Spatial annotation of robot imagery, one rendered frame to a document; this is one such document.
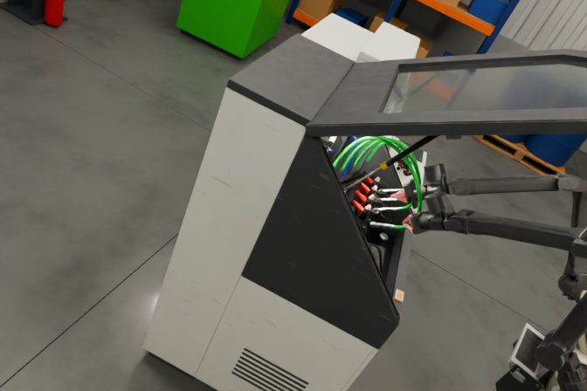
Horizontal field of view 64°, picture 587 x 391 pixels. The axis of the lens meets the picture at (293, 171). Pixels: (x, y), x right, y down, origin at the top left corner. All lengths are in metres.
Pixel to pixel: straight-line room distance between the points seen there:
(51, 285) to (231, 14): 3.59
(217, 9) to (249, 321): 4.04
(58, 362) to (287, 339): 1.04
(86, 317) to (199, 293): 0.76
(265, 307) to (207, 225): 0.40
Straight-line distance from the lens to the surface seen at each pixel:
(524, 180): 1.86
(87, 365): 2.44
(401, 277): 1.94
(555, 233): 1.45
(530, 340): 1.99
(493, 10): 6.99
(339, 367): 2.00
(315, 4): 7.43
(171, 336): 2.25
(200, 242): 1.81
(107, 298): 2.65
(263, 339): 2.01
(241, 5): 5.33
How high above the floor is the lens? 2.11
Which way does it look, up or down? 32 degrees down
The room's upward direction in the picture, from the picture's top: 25 degrees clockwise
